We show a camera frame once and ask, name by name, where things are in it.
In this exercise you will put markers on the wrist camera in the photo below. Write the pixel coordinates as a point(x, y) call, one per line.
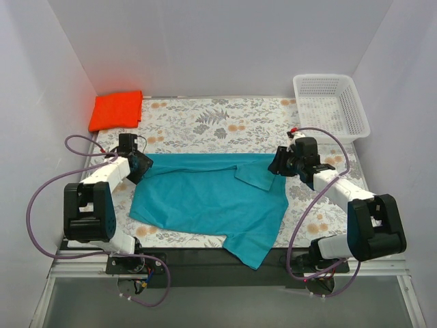
point(306, 150)
point(127, 143)

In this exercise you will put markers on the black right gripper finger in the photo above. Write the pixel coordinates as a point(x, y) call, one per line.
point(282, 154)
point(278, 168)

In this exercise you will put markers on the folded orange t shirt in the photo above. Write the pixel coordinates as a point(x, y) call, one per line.
point(117, 110)

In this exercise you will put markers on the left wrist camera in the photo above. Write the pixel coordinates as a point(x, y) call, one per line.
point(127, 143)

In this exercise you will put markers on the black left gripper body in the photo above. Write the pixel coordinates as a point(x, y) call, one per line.
point(143, 165)

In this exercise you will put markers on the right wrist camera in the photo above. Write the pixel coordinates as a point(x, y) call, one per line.
point(306, 150)

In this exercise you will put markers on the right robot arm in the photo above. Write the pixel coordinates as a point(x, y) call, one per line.
point(374, 227)

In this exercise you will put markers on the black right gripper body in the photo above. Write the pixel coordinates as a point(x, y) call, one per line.
point(278, 161)

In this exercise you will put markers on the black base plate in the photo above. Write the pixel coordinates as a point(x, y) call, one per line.
point(205, 267)

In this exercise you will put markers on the white plastic basket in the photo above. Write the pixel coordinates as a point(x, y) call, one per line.
point(330, 102)

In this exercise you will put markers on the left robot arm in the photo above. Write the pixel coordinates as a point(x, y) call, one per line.
point(89, 212)

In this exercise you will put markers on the aluminium frame rail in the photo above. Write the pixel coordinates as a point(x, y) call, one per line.
point(88, 266)

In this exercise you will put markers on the teal t shirt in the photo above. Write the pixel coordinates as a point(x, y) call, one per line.
point(230, 195)

